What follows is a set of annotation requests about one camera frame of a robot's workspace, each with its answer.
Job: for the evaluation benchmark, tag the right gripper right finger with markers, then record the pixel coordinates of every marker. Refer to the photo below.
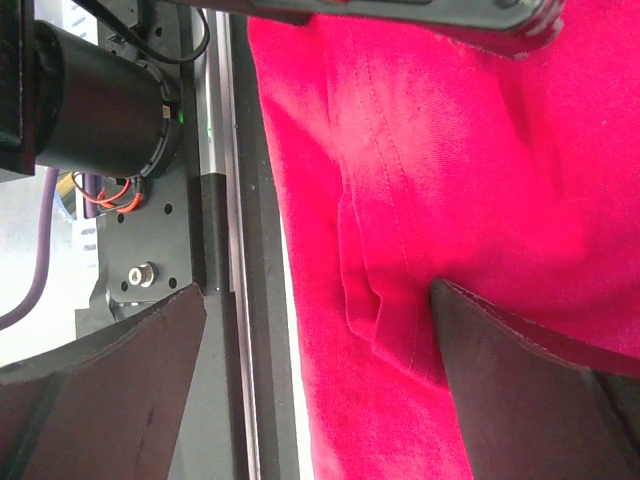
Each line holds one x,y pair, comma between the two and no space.
533,403

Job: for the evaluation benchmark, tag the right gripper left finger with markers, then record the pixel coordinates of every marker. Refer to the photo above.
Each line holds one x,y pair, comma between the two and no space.
108,405

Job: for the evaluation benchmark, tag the magenta t shirt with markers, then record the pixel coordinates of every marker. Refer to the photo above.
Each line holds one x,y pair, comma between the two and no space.
400,156

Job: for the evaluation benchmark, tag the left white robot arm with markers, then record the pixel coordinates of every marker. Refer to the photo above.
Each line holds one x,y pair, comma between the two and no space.
68,104

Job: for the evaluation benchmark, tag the left perforated cable duct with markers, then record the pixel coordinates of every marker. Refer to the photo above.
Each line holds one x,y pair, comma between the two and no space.
82,216

